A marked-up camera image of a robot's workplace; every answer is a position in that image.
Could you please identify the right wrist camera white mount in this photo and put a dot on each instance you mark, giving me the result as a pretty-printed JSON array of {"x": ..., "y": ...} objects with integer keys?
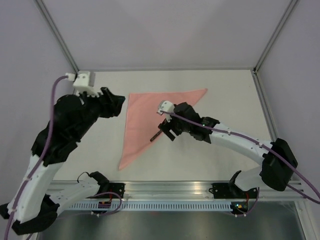
[{"x": 166, "y": 108}]

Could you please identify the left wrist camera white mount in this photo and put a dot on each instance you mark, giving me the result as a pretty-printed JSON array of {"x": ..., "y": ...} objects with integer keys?
[{"x": 83, "y": 82}]

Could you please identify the left aluminium frame post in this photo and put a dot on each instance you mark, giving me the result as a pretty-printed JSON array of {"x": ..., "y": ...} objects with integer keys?
[{"x": 40, "y": 4}]

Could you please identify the aluminium frame post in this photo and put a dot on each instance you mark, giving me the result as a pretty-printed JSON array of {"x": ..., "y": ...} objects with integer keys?
[
  {"x": 275, "y": 34},
  {"x": 40, "y": 4}
]

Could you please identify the silver table knife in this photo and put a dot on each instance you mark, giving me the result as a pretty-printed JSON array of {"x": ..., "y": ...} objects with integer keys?
[{"x": 156, "y": 135}]

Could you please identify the right aluminium frame post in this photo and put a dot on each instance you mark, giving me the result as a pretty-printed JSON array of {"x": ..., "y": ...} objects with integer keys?
[{"x": 275, "y": 34}]

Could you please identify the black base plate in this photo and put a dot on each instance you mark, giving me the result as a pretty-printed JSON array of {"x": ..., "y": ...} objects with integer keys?
[
  {"x": 115, "y": 187},
  {"x": 222, "y": 190}
]

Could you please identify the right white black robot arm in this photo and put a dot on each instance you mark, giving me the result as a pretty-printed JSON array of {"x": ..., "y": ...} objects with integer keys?
[{"x": 275, "y": 159}]

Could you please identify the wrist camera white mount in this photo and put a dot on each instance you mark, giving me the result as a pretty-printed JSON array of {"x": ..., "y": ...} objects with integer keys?
[
  {"x": 83, "y": 82},
  {"x": 166, "y": 108}
]

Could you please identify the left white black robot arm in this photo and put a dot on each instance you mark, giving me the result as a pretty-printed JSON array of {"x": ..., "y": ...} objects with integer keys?
[{"x": 32, "y": 209}]

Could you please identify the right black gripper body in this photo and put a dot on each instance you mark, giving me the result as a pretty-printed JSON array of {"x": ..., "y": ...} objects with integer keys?
[{"x": 178, "y": 127}]

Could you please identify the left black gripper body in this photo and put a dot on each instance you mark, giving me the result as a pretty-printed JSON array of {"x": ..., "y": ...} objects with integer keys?
[{"x": 93, "y": 104}]

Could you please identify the white slotted cable duct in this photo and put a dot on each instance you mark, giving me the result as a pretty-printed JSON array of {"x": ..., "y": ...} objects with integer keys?
[{"x": 153, "y": 206}]

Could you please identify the pink cloth napkin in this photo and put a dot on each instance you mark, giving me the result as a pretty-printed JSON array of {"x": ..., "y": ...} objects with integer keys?
[{"x": 142, "y": 120}]

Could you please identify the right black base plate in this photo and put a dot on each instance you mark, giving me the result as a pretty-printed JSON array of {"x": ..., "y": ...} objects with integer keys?
[{"x": 222, "y": 190}]

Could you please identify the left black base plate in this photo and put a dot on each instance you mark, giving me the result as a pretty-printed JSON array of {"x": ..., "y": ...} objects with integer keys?
[{"x": 115, "y": 187}]

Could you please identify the aluminium mounting rail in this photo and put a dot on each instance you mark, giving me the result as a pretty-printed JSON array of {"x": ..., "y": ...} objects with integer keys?
[{"x": 194, "y": 191}]

